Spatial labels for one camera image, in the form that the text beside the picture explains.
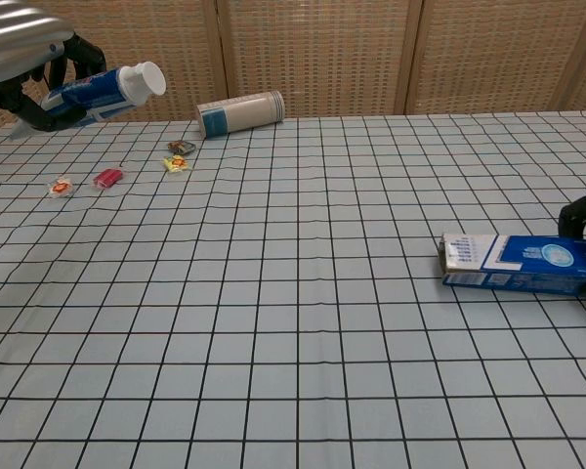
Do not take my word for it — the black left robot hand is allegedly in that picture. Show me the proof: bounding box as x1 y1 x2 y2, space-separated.
0 32 107 133

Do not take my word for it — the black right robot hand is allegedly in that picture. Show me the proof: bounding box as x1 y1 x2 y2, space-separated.
557 182 586 240

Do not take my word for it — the blue toothpaste carton box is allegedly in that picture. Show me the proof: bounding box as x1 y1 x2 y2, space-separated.
438 233 586 297

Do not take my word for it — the blue white toothpaste tube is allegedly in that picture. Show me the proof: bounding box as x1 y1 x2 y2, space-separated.
9 61 168 141

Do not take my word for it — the white orange wrapped candy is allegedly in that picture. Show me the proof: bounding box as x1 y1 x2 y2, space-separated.
48 177 75 199

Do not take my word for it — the red wrapped candy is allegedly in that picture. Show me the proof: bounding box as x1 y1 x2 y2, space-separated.
93 168 125 189

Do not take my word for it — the yellow wrapped candy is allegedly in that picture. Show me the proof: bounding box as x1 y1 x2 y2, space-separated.
162 154 194 174

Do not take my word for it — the white canister with blue label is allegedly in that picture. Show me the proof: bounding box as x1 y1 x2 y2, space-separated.
195 89 287 141

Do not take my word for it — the light blue checkered tablecloth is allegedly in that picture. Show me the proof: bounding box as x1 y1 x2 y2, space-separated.
0 109 586 469

